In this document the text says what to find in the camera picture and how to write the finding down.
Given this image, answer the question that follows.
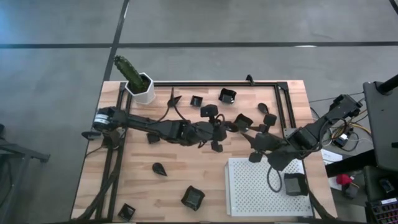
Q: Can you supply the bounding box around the black square cup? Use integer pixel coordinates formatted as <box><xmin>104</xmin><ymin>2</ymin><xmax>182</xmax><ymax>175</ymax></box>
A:
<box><xmin>283</xmin><ymin>172</ymin><xmax>308</xmax><ymax>197</ymax></box>

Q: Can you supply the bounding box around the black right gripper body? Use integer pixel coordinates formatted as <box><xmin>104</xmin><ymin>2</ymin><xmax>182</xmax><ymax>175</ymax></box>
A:
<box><xmin>248</xmin><ymin>113</ymin><xmax>285</xmax><ymax>164</ymax></box>

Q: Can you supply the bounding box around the green cactus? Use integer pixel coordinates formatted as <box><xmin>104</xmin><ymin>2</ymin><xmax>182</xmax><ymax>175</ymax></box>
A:
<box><xmin>113</xmin><ymin>55</ymin><xmax>147</xmax><ymax>93</ymax></box>

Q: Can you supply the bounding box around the grey metal cart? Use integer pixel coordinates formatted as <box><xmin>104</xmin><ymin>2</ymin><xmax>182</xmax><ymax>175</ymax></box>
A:
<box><xmin>363</xmin><ymin>80</ymin><xmax>398</xmax><ymax>172</ymax></box>

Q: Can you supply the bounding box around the red round object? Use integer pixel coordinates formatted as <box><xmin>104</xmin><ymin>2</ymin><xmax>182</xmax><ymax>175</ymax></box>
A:
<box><xmin>335</xmin><ymin>174</ymin><xmax>354</xmax><ymax>187</ymax></box>

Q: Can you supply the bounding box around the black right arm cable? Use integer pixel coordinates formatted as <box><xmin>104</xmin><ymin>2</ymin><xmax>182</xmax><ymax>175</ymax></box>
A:
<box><xmin>266</xmin><ymin>166</ymin><xmax>284</xmax><ymax>193</ymax></box>

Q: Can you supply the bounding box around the black case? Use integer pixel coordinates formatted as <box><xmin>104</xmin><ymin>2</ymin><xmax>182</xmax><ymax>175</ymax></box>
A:
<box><xmin>363</xmin><ymin>164</ymin><xmax>398</xmax><ymax>203</ymax></box>

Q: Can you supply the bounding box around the white perforated metal shelf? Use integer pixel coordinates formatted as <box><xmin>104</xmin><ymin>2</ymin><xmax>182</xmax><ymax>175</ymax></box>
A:
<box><xmin>224</xmin><ymin>157</ymin><xmax>314</xmax><ymax>218</ymax></box>

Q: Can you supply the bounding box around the black metal stand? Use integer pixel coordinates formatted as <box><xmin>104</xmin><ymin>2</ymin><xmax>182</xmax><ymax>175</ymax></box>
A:
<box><xmin>0</xmin><ymin>123</ymin><xmax>50</xmax><ymax>224</ymax></box>

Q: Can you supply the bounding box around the black box piece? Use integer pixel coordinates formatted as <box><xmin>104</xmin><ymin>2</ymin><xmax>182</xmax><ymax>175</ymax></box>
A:
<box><xmin>218</xmin><ymin>88</ymin><xmax>238</xmax><ymax>105</ymax></box>

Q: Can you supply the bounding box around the grey metal corner bracket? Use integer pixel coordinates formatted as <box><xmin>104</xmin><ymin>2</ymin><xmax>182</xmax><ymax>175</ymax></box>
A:
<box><xmin>283</xmin><ymin>127</ymin><xmax>300</xmax><ymax>139</ymax></box>

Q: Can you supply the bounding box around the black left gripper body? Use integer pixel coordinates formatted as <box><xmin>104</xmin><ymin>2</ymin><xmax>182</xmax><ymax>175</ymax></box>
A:
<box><xmin>195</xmin><ymin>104</ymin><xmax>228</xmax><ymax>153</ymax></box>

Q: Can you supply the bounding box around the black aluminium table frame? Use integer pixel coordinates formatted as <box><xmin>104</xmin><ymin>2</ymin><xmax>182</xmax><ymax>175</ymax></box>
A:
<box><xmin>73</xmin><ymin>80</ymin><xmax>295</xmax><ymax>223</ymax></box>

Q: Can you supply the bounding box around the white paper sheet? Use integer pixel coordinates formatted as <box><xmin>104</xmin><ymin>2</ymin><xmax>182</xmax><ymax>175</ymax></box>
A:
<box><xmin>320</xmin><ymin>148</ymin><xmax>343</xmax><ymax>166</ymax></box>

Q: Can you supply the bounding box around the white hexagonal plant pot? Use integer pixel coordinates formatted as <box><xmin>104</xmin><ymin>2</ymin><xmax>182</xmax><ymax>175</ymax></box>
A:
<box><xmin>124</xmin><ymin>72</ymin><xmax>156</xmax><ymax>105</ymax></box>

